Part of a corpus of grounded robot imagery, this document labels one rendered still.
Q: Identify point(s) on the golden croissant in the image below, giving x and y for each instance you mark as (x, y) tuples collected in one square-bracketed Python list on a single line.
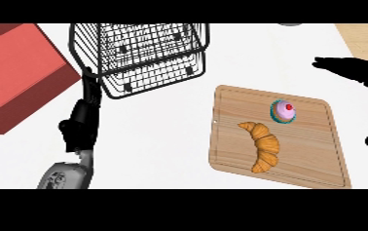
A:
[(263, 145)]

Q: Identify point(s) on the pale wooden board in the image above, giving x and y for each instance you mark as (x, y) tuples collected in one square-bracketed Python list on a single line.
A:
[(354, 38)]

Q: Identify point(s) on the wooden cutting board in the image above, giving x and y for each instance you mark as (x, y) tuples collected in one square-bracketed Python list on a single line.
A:
[(282, 140)]

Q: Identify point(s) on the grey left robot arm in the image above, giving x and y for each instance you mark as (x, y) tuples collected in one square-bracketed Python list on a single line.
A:
[(64, 174)]

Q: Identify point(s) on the pink frosted cupcake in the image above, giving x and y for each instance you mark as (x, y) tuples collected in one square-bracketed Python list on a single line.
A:
[(282, 111)]

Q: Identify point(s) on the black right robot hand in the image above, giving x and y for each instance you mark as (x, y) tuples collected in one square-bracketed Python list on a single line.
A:
[(347, 66)]

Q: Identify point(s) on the grey round object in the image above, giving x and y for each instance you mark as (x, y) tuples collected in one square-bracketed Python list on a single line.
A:
[(290, 24)]

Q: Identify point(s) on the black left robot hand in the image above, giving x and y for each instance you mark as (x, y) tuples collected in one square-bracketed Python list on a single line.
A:
[(81, 124)]

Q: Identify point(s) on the red box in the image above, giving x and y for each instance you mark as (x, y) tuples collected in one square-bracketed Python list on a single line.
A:
[(28, 75)]

